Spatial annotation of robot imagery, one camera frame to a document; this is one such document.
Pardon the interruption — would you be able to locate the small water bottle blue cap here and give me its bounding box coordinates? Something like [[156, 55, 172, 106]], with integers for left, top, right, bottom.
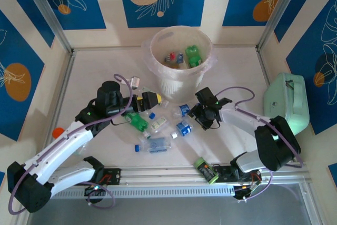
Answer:
[[170, 103, 192, 119]]

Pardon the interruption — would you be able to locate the frosted bottle matcha label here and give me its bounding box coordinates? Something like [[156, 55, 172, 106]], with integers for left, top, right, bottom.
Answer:
[[170, 61, 188, 70]]

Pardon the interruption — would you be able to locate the clear bottle red flower label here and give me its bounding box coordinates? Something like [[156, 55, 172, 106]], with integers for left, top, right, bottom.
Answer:
[[164, 52, 184, 64]]

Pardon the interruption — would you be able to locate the green plastic soda bottle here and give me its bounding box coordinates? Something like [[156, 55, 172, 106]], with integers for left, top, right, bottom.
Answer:
[[125, 112, 149, 132], [185, 45, 204, 68]]

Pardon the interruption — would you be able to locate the white ribbed plastic bin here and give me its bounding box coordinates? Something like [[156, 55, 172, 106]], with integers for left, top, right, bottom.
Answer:
[[149, 25, 213, 104]]

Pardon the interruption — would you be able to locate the dimpled clear bottle blue label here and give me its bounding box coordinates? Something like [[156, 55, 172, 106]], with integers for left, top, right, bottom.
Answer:
[[139, 105, 156, 120]]

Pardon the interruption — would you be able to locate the blue label bottle white cap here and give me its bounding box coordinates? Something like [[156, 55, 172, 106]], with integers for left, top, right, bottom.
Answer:
[[171, 121, 193, 139]]

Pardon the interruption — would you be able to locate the large clear bottle blue print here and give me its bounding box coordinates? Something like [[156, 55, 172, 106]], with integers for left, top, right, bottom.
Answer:
[[134, 136, 172, 154]]

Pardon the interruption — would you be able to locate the green black drink bottle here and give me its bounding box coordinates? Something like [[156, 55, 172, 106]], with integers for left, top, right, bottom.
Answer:
[[193, 157, 220, 185]]

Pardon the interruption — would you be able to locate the mint green zipped case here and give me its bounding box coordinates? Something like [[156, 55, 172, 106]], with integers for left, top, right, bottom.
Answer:
[[263, 72, 310, 136]]

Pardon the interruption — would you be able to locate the small black controller board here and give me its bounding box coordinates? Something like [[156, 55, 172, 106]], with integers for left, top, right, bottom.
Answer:
[[233, 182, 261, 200], [84, 184, 106, 197]]

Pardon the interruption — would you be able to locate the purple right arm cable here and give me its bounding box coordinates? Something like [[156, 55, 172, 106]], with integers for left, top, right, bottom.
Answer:
[[214, 86, 303, 204]]

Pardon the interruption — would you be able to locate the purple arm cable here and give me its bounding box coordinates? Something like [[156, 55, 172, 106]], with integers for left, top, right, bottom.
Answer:
[[214, 86, 303, 204], [8, 73, 133, 215]]

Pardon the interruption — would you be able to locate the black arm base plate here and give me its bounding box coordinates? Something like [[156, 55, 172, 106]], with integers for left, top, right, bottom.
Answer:
[[100, 168, 122, 185], [212, 165, 263, 183]]

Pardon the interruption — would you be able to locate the aluminium front rail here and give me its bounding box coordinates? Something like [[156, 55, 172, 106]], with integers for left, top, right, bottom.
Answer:
[[23, 163, 313, 189]]

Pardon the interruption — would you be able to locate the grey slotted cable duct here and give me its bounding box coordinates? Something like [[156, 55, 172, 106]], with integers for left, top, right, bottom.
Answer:
[[49, 187, 235, 200]]

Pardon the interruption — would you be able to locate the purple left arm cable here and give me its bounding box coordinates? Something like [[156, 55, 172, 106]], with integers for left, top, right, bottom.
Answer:
[[8, 73, 133, 215]]

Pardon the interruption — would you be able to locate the aluminium frame post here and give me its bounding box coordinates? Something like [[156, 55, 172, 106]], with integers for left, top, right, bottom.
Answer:
[[255, 0, 309, 52], [18, 0, 74, 54]]

